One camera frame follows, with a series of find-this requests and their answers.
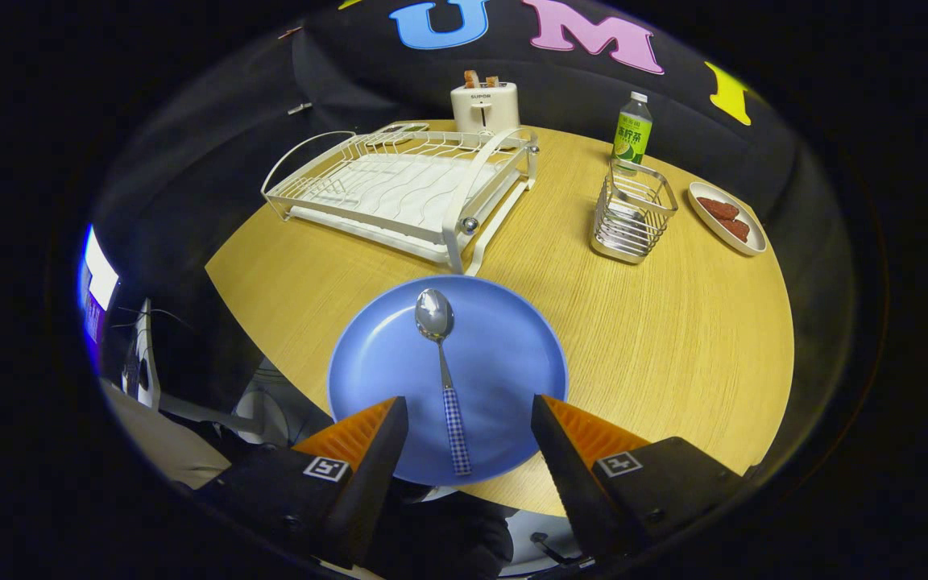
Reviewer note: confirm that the lit computer screen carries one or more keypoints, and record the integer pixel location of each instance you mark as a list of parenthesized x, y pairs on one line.
[(100, 278)]

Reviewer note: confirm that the green label drink bottle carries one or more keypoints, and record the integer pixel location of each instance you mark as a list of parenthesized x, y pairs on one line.
[(631, 137)]

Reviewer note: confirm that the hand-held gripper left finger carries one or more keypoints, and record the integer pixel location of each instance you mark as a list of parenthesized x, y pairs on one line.
[(371, 483)]

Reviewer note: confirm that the red meat piece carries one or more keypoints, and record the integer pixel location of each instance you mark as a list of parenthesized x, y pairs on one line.
[(718, 209), (735, 230)]

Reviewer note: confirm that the blue plate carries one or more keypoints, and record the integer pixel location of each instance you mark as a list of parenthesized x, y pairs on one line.
[(496, 346)]

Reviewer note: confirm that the silver clip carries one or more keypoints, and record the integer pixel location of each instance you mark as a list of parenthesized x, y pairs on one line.
[(300, 108)]

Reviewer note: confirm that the white oval dish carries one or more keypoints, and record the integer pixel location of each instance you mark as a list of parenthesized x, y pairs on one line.
[(756, 244)]

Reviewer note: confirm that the white toaster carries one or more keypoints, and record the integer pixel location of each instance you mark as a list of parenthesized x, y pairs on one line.
[(484, 109)]

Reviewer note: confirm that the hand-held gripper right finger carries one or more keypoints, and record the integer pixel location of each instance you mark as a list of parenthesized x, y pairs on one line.
[(573, 483)]

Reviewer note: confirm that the red clip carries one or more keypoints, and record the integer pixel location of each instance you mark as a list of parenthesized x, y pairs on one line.
[(291, 32)]

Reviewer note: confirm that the black backdrop cloth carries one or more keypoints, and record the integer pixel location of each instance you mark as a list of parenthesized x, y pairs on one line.
[(190, 201)]

